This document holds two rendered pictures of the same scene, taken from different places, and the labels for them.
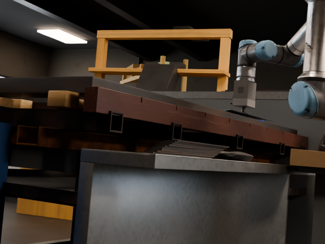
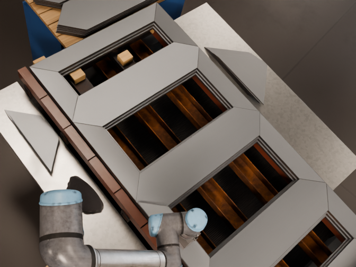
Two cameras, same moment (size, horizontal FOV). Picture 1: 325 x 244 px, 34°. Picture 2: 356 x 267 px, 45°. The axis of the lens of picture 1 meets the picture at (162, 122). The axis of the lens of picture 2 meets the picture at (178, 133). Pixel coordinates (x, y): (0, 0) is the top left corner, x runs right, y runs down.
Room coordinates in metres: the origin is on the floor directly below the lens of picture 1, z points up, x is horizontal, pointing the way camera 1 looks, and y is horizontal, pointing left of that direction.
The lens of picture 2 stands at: (1.95, -0.80, 2.56)
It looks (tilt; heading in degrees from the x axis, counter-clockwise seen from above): 62 degrees down; 86
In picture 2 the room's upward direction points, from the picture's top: 23 degrees clockwise
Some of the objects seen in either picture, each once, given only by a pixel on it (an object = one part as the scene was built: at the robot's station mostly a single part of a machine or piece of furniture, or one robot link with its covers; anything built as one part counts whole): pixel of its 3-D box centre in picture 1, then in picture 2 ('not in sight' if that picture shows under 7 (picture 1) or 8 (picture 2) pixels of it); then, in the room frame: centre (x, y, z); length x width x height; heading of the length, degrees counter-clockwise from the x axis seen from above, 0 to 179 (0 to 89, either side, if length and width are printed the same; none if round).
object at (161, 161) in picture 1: (240, 165); (78, 198); (1.69, -0.26, 0.67); 1.30 x 0.20 x 0.03; 147
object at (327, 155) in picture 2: not in sight; (262, 90); (2.35, 0.60, 0.74); 1.20 x 0.26 x 0.03; 147
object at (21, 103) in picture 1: (19, 106); (125, 58); (1.64, 0.45, 0.79); 0.06 x 0.05 x 0.04; 57
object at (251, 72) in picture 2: not in sight; (245, 67); (2.23, 0.68, 0.77); 0.45 x 0.20 x 0.04; 147
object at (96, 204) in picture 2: (235, 156); (83, 195); (1.71, -0.24, 0.70); 0.20 x 0.10 x 0.03; 153
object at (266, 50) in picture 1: (265, 52); (166, 229); (2.07, -0.38, 1.12); 0.11 x 0.11 x 0.08; 24
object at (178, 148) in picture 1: (176, 148); (38, 133); (1.41, -0.04, 0.70); 0.39 x 0.12 x 0.04; 147
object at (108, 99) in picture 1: (234, 129); (130, 210); (1.93, -0.26, 0.80); 1.62 x 0.04 x 0.06; 147
